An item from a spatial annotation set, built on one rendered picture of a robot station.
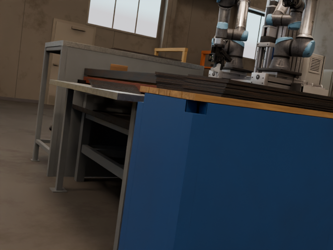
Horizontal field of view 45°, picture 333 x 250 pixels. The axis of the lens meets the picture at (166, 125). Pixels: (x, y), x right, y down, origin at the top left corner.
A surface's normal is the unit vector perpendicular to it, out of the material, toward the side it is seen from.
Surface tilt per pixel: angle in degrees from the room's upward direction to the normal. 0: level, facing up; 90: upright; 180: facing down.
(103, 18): 90
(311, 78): 90
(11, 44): 90
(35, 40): 90
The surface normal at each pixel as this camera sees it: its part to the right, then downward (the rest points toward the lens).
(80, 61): 0.49, 0.15
